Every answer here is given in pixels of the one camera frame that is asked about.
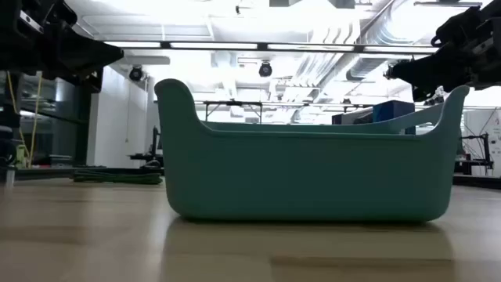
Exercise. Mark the black folding table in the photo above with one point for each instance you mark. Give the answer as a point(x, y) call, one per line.
point(233, 103)

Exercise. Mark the teal plastic bin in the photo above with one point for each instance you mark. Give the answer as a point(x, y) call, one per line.
point(305, 176)

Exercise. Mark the neighbouring robot station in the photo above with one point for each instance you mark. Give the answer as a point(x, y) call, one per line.
point(475, 154)

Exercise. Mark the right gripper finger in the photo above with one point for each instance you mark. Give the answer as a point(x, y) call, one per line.
point(426, 72)
point(424, 94)

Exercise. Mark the blue DualShock controller box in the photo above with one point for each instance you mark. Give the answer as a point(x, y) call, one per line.
point(391, 111)

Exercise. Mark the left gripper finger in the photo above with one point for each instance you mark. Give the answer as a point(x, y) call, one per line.
point(90, 56)
point(94, 82)

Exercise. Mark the long ceiling light bar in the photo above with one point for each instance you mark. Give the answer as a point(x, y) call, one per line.
point(215, 45)

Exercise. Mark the silver ventilation duct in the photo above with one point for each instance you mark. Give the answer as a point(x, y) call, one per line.
point(368, 68)

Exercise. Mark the black ceiling spotlight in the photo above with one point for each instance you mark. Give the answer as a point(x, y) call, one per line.
point(135, 73)
point(265, 69)

